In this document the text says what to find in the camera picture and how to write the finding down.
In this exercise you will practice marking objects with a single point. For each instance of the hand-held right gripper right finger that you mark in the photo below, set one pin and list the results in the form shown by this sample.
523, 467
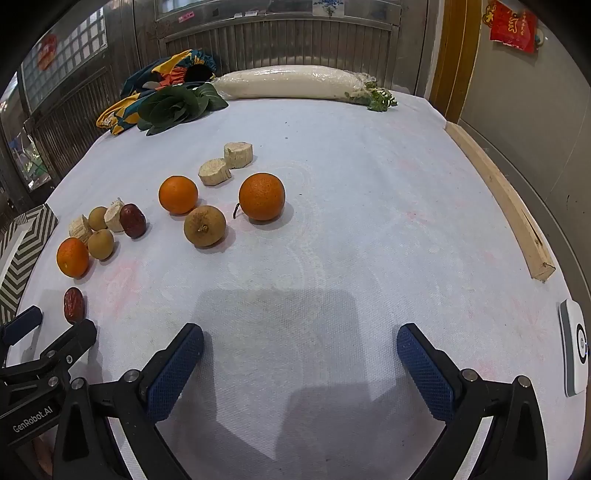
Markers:
425, 374

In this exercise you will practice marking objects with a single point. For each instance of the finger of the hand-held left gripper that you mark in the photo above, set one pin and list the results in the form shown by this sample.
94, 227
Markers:
69, 344
21, 323

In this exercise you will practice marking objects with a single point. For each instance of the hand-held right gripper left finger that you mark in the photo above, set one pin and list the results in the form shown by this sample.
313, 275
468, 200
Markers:
175, 369

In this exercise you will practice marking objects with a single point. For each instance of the chevron patterned box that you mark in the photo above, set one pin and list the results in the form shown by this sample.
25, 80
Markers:
27, 244

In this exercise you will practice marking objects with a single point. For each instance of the orange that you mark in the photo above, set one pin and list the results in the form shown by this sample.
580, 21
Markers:
178, 194
72, 257
262, 196

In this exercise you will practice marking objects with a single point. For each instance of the red date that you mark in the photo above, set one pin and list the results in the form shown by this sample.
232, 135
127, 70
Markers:
74, 304
133, 220

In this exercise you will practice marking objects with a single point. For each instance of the large brown longan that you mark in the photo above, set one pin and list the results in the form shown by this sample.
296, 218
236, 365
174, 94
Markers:
204, 226

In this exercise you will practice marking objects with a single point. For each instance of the small brown longan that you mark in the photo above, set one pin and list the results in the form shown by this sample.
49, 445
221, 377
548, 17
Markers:
100, 243
98, 218

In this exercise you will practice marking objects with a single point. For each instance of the pale sugarcane piece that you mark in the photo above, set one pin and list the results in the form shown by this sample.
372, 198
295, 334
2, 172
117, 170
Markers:
214, 171
79, 227
238, 154
113, 217

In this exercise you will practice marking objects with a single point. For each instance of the white grey device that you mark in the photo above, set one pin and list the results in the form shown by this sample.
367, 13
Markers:
572, 346

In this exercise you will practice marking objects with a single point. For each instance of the small dark stem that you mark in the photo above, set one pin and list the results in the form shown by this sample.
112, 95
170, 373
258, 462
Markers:
236, 211

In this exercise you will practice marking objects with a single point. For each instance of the wooden bar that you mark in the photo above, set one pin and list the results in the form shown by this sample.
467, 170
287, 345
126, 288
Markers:
503, 194

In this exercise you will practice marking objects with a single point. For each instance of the green artificial leaves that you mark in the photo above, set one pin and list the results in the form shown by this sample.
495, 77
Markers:
166, 108

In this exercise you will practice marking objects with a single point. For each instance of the colourful patterned cloth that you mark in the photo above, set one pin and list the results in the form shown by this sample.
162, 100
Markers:
138, 78

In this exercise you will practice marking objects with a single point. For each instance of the round red door sticker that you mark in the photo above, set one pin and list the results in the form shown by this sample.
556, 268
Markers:
47, 51

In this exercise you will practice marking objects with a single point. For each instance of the wrapped white radish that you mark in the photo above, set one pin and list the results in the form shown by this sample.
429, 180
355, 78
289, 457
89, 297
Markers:
286, 83

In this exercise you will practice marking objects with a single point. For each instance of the blue white sticker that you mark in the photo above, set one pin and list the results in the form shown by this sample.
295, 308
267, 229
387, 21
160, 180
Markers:
328, 7

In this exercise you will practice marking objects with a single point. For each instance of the red wall decoration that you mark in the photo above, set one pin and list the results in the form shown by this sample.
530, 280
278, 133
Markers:
510, 25

